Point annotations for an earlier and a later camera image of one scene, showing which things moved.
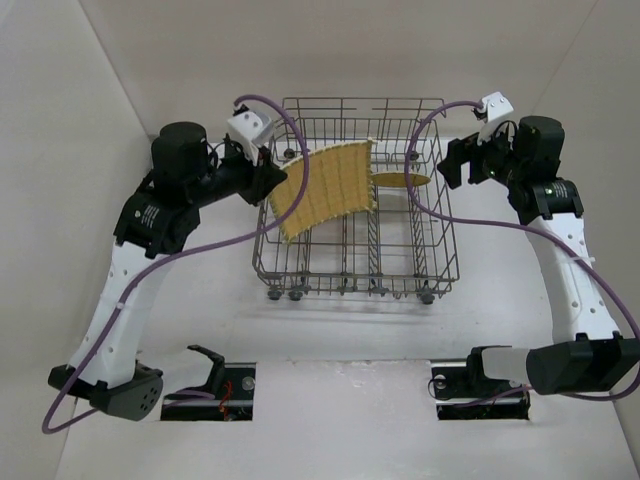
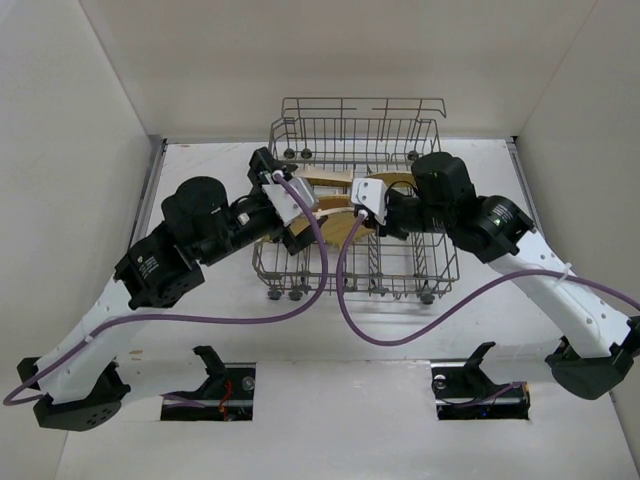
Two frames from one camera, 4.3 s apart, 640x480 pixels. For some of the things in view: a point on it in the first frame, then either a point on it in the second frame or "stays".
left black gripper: [258, 181] → [265, 167]
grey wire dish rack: [406, 247] stays
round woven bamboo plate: [397, 179] stays
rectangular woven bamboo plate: [340, 182] → [337, 228]
